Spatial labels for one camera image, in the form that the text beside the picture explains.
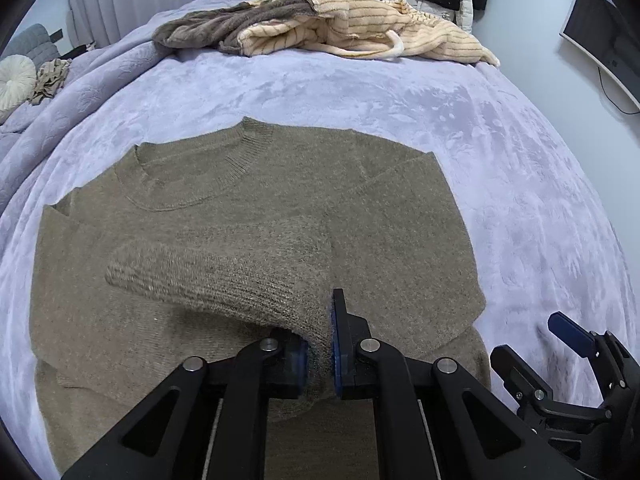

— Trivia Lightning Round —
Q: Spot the curved computer monitor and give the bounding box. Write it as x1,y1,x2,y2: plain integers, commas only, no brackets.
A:
559,0,640,113

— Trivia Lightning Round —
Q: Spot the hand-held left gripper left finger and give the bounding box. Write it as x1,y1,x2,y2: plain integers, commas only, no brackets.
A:
60,327,308,480

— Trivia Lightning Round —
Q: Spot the grey upholstered chair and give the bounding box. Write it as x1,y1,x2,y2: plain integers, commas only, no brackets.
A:
1,24,63,68

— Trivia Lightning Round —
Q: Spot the lavender plush blanket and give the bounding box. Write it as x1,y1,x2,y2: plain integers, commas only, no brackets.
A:
0,0,632,480

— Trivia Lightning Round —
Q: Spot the round cream pillow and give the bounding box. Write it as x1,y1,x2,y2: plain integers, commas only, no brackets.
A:
0,55,39,111

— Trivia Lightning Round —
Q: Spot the crumpled beige cloth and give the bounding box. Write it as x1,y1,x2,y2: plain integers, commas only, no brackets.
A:
31,58,74,106

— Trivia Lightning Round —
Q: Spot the olive knit sweater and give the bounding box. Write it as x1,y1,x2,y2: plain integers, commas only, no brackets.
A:
29,116,493,480

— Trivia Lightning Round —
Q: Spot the black monitor cable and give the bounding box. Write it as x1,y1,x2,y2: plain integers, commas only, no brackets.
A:
597,66,637,116

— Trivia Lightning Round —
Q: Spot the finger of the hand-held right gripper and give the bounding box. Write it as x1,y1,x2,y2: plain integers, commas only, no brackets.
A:
489,344,553,413
547,311,613,361

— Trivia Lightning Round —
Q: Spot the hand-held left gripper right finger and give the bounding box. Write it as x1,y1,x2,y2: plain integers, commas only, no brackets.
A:
332,288,587,480

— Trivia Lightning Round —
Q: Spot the cream striped fleece robe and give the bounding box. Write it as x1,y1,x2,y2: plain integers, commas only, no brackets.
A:
237,0,501,67

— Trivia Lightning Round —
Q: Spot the grey-brown fleece garment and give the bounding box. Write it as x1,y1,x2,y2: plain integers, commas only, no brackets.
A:
152,0,322,55

